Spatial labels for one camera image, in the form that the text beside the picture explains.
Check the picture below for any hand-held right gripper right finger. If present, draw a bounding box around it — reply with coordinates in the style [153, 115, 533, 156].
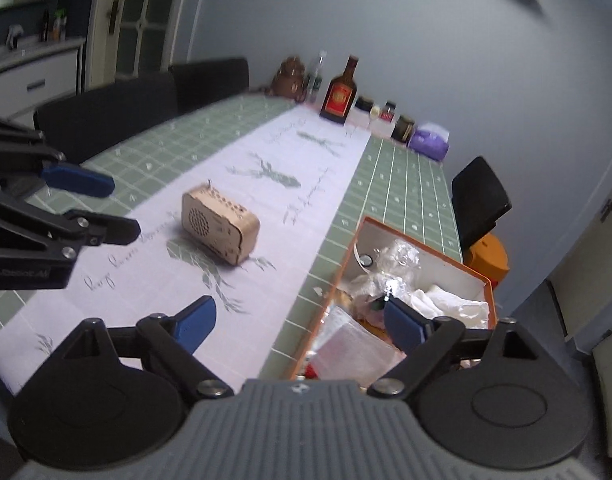
[368, 296, 539, 401]

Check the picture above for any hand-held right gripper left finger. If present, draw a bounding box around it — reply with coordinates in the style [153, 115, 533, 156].
[60, 295, 235, 400]

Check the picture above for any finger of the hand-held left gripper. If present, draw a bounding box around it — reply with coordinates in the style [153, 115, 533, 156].
[0, 192, 141, 261]
[0, 115, 115, 198]

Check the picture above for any white paper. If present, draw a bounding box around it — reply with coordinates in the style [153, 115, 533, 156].
[411, 285, 491, 331]

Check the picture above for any clear plastic pouch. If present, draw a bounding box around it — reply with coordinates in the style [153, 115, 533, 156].
[311, 305, 407, 386]

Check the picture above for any white plastic bag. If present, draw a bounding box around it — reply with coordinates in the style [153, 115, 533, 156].
[351, 239, 421, 306]

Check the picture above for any orange cardboard box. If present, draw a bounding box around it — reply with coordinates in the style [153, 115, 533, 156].
[286, 216, 498, 386]

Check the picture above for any black chair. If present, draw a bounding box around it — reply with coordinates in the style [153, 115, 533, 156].
[451, 156, 513, 256]
[33, 71, 179, 166]
[168, 57, 251, 116]

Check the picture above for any wooden radio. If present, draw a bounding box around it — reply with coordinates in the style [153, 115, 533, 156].
[181, 180, 261, 266]

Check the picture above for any white cabinet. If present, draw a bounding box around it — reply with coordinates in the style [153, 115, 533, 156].
[0, 37, 86, 126]

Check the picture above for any orange stool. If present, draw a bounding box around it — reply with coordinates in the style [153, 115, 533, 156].
[468, 232, 511, 288]

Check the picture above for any green checked tablecloth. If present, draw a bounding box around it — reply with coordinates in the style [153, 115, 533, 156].
[0, 92, 464, 386]

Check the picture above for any glass paned door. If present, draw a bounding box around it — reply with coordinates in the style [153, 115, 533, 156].
[88, 0, 197, 93]

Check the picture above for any purple tissue pack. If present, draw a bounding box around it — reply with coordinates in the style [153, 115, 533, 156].
[408, 122, 451, 162]

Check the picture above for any white printed table runner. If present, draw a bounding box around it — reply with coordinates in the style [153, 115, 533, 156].
[0, 102, 374, 396]

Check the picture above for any dark glass jar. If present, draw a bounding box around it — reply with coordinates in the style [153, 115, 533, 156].
[390, 115, 415, 143]

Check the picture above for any cream door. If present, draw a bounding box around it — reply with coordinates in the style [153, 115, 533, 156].
[546, 150, 612, 361]

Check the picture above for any white box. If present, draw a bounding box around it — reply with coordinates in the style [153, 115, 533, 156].
[346, 107, 401, 141]

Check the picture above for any cream cabinet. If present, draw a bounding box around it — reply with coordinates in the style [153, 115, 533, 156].
[591, 330, 612, 461]

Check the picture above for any brown bear-shaped bottle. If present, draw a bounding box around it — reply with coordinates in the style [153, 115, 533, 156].
[271, 55, 307, 103]

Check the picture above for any brown liquor bottle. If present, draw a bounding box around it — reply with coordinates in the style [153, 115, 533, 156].
[319, 55, 361, 126]

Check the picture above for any clear water bottle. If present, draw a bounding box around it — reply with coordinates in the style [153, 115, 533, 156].
[305, 50, 327, 106]

